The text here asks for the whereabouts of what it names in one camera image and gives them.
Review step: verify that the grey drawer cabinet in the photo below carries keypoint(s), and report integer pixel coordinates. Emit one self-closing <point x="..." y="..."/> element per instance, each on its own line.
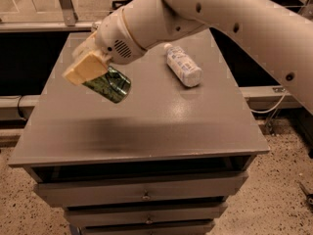
<point x="161" y="128"/>

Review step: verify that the top grey drawer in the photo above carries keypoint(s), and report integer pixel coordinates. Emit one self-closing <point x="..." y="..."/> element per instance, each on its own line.
<point x="142" y="189"/>

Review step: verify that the grey metal railing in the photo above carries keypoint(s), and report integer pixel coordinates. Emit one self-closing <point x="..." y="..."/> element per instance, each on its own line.
<point x="52" y="15"/>

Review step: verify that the dark tool on floor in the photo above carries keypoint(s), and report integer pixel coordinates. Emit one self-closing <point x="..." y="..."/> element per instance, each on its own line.
<point x="308" y="195"/>

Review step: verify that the green soda can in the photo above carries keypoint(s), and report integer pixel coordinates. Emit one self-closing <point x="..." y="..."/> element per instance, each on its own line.
<point x="113" y="85"/>

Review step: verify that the white plastic water bottle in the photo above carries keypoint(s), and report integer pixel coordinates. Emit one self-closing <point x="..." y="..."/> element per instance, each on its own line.
<point x="188" y="72"/>

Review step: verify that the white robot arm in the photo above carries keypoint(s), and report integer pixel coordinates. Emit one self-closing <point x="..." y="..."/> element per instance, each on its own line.
<point x="278" y="39"/>

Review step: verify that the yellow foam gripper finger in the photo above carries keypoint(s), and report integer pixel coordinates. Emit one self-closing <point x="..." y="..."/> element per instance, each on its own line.
<point x="87" y="67"/>
<point x="88" y="46"/>

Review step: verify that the grey drawer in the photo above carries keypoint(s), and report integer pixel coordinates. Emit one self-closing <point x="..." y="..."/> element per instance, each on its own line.
<point x="142" y="189"/>
<point x="146" y="214"/>
<point x="194" y="227"/>

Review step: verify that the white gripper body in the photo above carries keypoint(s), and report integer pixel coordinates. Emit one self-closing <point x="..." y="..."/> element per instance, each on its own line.
<point x="113" y="35"/>

